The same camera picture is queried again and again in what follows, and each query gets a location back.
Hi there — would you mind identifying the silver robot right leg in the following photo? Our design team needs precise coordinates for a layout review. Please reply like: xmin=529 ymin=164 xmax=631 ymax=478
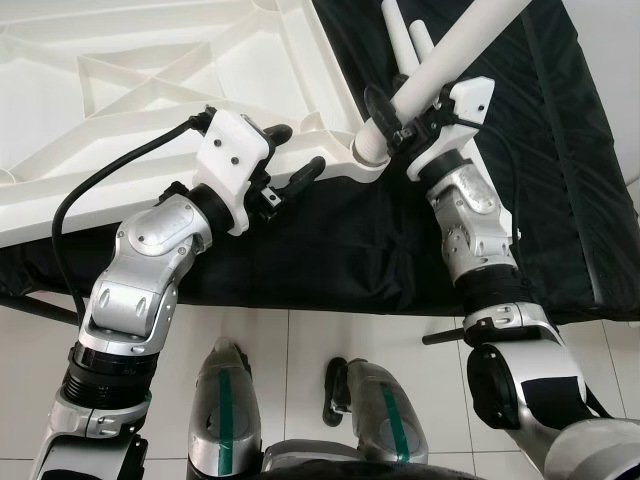
xmin=322 ymin=355 xmax=431 ymax=466

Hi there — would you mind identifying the silver robot left leg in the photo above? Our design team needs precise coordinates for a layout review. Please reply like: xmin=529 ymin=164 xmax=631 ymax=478
xmin=188 ymin=338 xmax=263 ymax=471

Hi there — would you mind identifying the black robot waist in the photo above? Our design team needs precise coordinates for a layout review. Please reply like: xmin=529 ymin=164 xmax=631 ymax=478
xmin=260 ymin=455 xmax=501 ymax=480

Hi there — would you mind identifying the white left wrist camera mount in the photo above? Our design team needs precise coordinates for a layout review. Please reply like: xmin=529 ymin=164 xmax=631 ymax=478
xmin=193 ymin=110 xmax=273 ymax=238

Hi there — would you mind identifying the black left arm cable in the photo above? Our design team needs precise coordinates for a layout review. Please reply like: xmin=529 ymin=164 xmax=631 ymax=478
xmin=50 ymin=105 xmax=216 ymax=331

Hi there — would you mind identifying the black table frame bar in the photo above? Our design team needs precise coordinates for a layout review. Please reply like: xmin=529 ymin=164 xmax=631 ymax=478
xmin=0 ymin=292 xmax=83 ymax=327

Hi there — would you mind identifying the silver robot leg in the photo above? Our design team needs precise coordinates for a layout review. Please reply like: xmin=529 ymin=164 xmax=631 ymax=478
xmin=188 ymin=338 xmax=263 ymax=471
xmin=322 ymin=355 xmax=431 ymax=466

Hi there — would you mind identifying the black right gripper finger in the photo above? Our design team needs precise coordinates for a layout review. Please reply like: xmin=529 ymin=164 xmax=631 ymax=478
xmin=363 ymin=85 xmax=403 ymax=138

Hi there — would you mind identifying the white plastic table top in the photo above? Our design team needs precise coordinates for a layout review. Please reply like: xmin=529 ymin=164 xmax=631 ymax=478
xmin=0 ymin=0 xmax=393 ymax=246

